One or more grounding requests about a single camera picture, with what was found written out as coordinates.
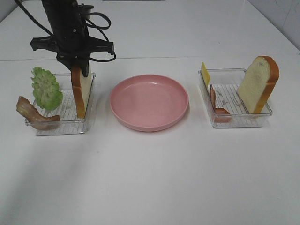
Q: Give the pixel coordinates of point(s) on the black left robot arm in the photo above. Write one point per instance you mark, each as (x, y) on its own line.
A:
(65, 19)

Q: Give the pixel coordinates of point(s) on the green lettuce leaf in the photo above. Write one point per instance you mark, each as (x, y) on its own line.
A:
(46, 89)

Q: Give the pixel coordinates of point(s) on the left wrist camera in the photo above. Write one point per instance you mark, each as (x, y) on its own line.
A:
(85, 10)

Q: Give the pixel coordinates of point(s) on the bread slice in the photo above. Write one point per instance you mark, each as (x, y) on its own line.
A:
(81, 90)
(258, 83)

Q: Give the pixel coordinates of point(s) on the right clear plastic tray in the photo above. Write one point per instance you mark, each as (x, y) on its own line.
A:
(225, 82)

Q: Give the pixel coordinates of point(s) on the left clear plastic tray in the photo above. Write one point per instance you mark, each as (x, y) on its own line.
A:
(69, 122)

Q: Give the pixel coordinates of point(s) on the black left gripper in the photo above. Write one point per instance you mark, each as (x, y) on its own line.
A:
(73, 46)

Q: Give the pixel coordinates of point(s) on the clear plastic tray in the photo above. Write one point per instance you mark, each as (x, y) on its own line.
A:
(225, 82)
(69, 122)

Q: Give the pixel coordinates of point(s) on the pink round plate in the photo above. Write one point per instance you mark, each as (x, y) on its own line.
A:
(149, 102)

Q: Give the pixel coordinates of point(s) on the bacon strip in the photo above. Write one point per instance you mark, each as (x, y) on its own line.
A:
(35, 114)
(222, 115)

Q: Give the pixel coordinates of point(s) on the yellow cheese slice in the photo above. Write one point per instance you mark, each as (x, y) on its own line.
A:
(205, 76)

